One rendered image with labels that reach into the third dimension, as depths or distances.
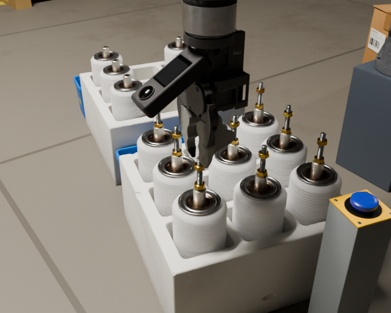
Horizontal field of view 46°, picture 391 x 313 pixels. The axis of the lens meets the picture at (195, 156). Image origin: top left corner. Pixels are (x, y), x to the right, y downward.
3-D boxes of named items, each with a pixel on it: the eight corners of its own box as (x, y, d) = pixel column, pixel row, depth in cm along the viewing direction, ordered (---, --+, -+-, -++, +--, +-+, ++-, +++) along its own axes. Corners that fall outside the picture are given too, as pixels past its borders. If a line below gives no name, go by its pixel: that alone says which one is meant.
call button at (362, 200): (364, 199, 71) (367, 188, 70) (382, 214, 68) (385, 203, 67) (342, 204, 70) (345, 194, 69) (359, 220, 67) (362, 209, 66)
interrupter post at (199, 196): (193, 199, 81) (193, 184, 80) (207, 200, 81) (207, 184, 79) (192, 207, 79) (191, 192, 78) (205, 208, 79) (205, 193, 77)
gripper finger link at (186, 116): (217, 149, 79) (223, 104, 73) (187, 159, 76) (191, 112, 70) (207, 139, 81) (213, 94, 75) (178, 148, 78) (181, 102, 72)
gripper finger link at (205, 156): (240, 166, 74) (238, 111, 70) (208, 176, 71) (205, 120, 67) (229, 159, 76) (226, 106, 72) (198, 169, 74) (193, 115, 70)
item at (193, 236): (179, 256, 94) (177, 184, 85) (226, 261, 93) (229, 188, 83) (170, 292, 86) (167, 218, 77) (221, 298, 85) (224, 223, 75)
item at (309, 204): (272, 247, 96) (280, 176, 87) (296, 224, 103) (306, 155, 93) (313, 269, 91) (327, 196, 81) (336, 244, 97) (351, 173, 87)
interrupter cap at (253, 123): (234, 118, 107) (234, 115, 107) (260, 110, 110) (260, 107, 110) (255, 131, 101) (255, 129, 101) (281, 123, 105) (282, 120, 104)
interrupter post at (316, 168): (307, 176, 87) (309, 161, 85) (313, 171, 89) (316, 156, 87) (318, 181, 86) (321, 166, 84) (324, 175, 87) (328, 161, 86)
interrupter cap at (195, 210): (181, 189, 84) (181, 185, 83) (223, 192, 83) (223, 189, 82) (174, 215, 77) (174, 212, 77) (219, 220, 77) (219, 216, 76)
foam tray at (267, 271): (263, 183, 128) (269, 125, 118) (351, 285, 97) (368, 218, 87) (125, 216, 116) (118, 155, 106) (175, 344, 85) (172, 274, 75)
